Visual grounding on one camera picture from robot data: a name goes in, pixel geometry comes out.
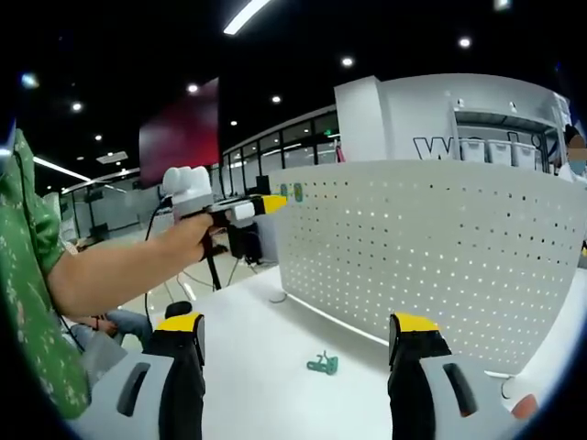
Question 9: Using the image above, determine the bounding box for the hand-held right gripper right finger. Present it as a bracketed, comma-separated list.
[387, 312, 528, 440]

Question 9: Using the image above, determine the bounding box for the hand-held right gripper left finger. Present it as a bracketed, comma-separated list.
[68, 312, 206, 440]

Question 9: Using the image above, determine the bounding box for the white perforated mounting plate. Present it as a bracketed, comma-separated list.
[268, 158, 587, 400]

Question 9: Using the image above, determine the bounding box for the person's left hand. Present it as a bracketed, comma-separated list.
[161, 213, 216, 263]

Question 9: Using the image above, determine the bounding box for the person's right hand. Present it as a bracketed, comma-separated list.
[511, 392, 540, 421]

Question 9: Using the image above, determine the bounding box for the black computer tower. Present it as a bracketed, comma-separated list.
[228, 224, 263, 265]

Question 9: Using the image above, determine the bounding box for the grey fabric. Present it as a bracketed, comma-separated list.
[80, 338, 129, 395]

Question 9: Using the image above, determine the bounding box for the large red display screen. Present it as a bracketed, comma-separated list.
[138, 76, 221, 187]

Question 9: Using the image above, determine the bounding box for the black tripod stand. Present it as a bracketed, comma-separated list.
[205, 254, 223, 292]

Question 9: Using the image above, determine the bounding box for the black computer mouse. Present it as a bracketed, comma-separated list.
[164, 301, 194, 320]

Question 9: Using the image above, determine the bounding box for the long ceiling light strip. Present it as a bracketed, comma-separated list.
[223, 0, 274, 35]
[32, 156, 93, 182]

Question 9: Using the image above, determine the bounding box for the person's green patterned shirt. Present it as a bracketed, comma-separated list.
[0, 127, 91, 421]

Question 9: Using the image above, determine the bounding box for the group of round ceiling spotlights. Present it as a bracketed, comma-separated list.
[68, 36, 473, 161]

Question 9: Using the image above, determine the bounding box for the white storage bin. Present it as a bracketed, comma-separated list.
[460, 139, 486, 162]
[486, 140, 511, 164]
[511, 142, 536, 166]

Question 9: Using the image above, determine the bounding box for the grey metal shelf rack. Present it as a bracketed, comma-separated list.
[449, 98, 570, 173]

